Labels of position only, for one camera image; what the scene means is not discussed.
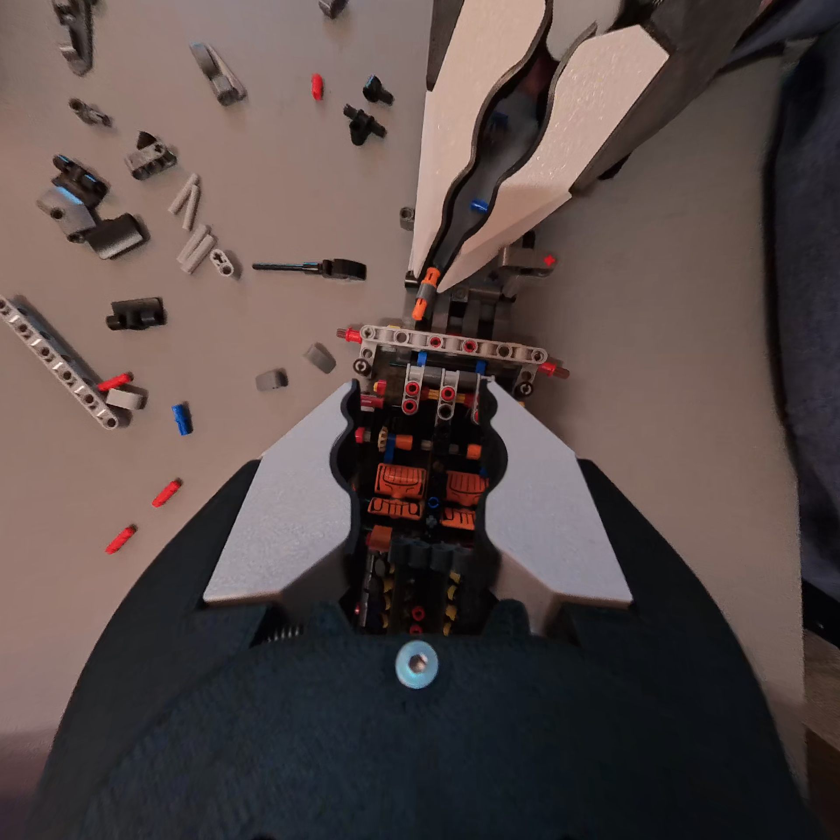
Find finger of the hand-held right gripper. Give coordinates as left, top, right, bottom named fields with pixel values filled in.
left=407, top=0, right=553, bottom=284
left=435, top=21, right=672, bottom=294

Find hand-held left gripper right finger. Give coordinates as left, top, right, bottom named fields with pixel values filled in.
left=484, top=379, right=634, bottom=637

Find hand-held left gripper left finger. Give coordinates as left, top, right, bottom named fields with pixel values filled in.
left=203, top=379, right=362, bottom=611

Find partly built lego car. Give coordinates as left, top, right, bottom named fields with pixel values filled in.
left=336, top=236, right=571, bottom=637

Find orange lego pin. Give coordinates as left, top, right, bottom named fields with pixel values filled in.
left=412, top=266, right=439, bottom=322

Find black lego cross connector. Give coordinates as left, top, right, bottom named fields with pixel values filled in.
left=343, top=104, right=388, bottom=147

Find black lego shaft piece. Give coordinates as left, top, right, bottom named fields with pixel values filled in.
left=252, top=258, right=367, bottom=282

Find grey lego panel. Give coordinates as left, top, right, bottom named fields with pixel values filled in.
left=189, top=42, right=248, bottom=106

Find long grey lego beam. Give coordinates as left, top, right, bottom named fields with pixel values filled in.
left=0, top=295, right=148, bottom=431

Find dark grey holed lego piece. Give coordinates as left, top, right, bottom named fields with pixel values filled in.
left=125, top=131, right=178, bottom=180

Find black curved lego panel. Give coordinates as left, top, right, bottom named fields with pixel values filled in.
left=85, top=213, right=148, bottom=259

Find grey black lego panel assembly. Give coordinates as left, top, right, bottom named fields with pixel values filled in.
left=36, top=155, right=109, bottom=244

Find dark grey lego panel assembly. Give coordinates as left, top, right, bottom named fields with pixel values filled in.
left=51, top=0, right=99, bottom=74

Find person's blue sweater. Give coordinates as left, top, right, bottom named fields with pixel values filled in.
left=764, top=39, right=840, bottom=631

